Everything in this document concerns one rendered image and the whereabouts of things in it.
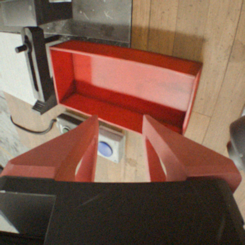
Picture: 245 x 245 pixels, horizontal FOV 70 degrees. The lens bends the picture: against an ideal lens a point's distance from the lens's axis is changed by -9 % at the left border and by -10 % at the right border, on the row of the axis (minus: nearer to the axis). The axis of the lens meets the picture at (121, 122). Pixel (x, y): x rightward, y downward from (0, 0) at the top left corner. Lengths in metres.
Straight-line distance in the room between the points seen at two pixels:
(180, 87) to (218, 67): 0.07
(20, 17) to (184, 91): 0.30
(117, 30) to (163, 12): 0.08
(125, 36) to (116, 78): 0.08
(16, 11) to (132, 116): 0.27
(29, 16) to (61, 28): 0.09
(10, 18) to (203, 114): 0.37
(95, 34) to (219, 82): 0.22
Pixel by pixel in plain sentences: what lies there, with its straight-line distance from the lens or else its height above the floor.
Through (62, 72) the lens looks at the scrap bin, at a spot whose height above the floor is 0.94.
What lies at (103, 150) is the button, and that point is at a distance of 0.43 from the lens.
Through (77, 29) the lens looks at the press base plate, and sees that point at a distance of 0.39.
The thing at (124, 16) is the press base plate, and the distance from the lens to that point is 0.33.
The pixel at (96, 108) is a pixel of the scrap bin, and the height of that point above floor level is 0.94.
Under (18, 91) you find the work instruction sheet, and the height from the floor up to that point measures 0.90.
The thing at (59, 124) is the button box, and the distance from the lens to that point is 0.50.
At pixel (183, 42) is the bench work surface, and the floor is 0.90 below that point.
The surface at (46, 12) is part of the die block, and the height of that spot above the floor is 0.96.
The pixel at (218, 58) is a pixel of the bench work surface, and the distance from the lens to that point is 0.29.
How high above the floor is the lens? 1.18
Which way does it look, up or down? 45 degrees down
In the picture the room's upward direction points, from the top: 135 degrees counter-clockwise
